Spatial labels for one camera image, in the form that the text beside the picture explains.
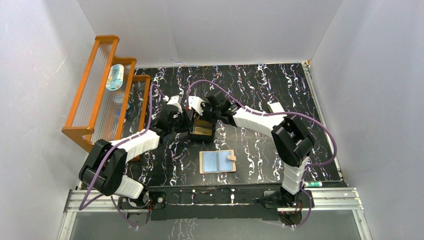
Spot orange wooden tiered rack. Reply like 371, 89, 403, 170
61, 35, 151, 152

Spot white green marker pen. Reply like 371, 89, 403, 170
304, 181, 323, 188

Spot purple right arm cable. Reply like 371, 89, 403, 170
186, 80, 338, 229

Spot tan blue card holder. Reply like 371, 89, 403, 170
199, 149, 237, 174

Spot blue items on rack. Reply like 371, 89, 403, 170
113, 94, 132, 122

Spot black plastic card bin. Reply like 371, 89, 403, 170
188, 110, 216, 143

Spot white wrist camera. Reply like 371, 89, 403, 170
187, 96, 206, 116
167, 95, 183, 113

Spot blue white blister pack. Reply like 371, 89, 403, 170
105, 64, 125, 91

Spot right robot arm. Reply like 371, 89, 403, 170
189, 90, 316, 207

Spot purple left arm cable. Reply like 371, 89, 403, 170
78, 84, 170, 229

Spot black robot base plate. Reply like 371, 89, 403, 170
118, 183, 315, 223

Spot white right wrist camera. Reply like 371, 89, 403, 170
187, 96, 206, 116

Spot white cardboard box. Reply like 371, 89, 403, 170
267, 102, 285, 113

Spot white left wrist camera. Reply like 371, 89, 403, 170
167, 95, 183, 113

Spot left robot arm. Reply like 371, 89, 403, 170
78, 104, 192, 208

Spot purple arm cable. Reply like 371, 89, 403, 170
78, 84, 170, 229
186, 80, 338, 229

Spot aluminium frame rail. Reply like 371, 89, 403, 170
58, 187, 372, 240

